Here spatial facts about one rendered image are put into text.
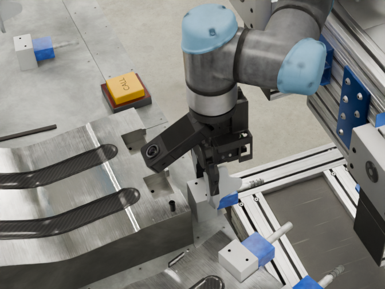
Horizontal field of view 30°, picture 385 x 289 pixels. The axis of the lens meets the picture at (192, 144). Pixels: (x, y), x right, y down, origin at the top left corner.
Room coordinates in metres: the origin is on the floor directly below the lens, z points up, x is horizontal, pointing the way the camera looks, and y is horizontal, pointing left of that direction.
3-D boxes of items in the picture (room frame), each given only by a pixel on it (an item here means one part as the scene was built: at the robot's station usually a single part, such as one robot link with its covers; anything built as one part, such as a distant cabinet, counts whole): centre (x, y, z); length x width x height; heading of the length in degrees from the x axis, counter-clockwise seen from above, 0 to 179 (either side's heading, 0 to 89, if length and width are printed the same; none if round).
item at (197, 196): (0.78, -0.05, 0.83); 0.13 x 0.05 x 0.05; 106
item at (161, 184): (0.76, 0.06, 0.87); 0.05 x 0.05 x 0.04; 20
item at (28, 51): (1.22, 0.29, 0.83); 0.13 x 0.05 x 0.05; 102
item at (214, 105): (0.78, -0.03, 1.07); 0.08 x 0.08 x 0.05
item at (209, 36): (0.78, -0.04, 1.14); 0.09 x 0.08 x 0.11; 66
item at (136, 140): (0.86, 0.09, 0.87); 0.05 x 0.05 x 0.04; 20
